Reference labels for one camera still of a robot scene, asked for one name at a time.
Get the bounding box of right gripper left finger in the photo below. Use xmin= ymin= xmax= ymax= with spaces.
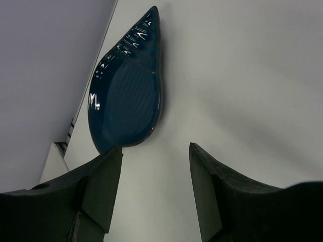
xmin=25 ymin=146 xmax=123 ymax=241

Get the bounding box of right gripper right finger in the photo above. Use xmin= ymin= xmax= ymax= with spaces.
xmin=189 ymin=143 xmax=290 ymax=241

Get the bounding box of dark blue leaf plate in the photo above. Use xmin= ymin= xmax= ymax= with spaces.
xmin=87 ymin=6 xmax=163 ymax=154

